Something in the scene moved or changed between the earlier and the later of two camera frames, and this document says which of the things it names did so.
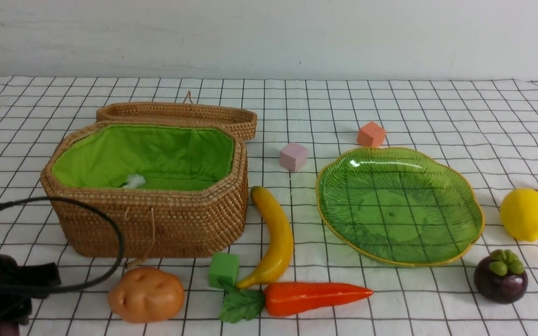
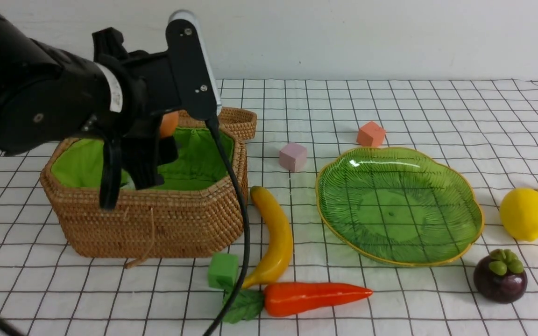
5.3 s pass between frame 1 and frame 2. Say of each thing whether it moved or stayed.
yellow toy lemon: stayed
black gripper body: moved
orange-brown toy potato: moved
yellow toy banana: stayed
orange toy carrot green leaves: stayed
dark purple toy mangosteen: stayed
